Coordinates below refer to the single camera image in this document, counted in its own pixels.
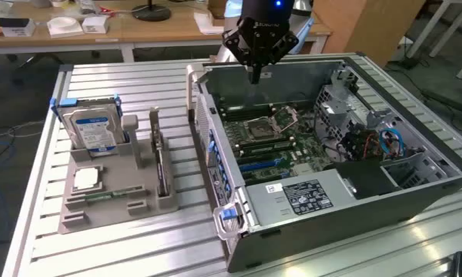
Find white foam stack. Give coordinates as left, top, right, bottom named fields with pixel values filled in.
left=194, top=12, right=227, bottom=36

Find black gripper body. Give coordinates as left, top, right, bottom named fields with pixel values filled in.
left=238, top=0, right=296, bottom=68

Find metal disk bay cage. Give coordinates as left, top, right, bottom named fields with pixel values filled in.
left=314, top=68, right=374, bottom=139

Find hard disk with blue carrier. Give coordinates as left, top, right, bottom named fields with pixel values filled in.
left=50, top=93, right=124, bottom=158

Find silver CPU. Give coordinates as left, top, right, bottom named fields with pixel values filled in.
left=74, top=168, right=102, bottom=191

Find grey parts rack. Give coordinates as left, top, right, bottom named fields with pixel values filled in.
left=58, top=114, right=181, bottom=234

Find brown cardboard box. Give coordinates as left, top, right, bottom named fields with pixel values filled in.
left=207, top=0, right=227, bottom=20

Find green motherboard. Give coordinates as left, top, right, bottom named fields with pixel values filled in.
left=215, top=98, right=334, bottom=185

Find dark grey PC case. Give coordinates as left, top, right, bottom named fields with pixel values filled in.
left=185, top=54, right=462, bottom=274

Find CPU socket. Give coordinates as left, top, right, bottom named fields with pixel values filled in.
left=245, top=117, right=285, bottom=142

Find white labelled box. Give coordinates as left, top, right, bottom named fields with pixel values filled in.
left=82, top=16, right=110, bottom=35

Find grey power supply unit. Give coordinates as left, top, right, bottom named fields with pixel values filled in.
left=237, top=169, right=358, bottom=229

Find white table frame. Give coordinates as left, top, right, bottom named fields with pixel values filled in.
left=406, top=0, right=462, bottom=79

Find blue expansion slot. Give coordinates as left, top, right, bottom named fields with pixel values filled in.
left=238, top=159, right=290, bottom=171

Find white box with black lid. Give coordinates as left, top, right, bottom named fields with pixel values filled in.
left=0, top=17, right=36, bottom=38

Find white block with round hole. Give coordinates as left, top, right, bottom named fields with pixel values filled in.
left=47, top=16, right=86, bottom=39

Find wooden desk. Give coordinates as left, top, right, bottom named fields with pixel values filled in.
left=0, top=0, right=333, bottom=63

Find black lamp base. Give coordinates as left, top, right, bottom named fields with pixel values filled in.
left=133, top=0, right=173, bottom=22

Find dark RAM stick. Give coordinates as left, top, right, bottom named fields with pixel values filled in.
left=237, top=137, right=296, bottom=154

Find metal socket cover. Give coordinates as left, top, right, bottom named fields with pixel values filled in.
left=269, top=105, right=298, bottom=135

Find blue wire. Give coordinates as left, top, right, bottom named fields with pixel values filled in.
left=378, top=128, right=406, bottom=159

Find black graphics card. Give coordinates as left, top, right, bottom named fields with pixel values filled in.
left=149, top=106, right=170, bottom=200

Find wooden cabinet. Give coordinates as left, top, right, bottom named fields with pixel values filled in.
left=310, top=0, right=427, bottom=68

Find blue floor cable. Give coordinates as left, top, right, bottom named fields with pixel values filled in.
left=0, top=135, right=19, bottom=246

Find bare green RAM stick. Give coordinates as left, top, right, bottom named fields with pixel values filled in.
left=83, top=189, right=129, bottom=203

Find black floor adapter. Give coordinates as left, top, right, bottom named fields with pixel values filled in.
left=398, top=56, right=421, bottom=70

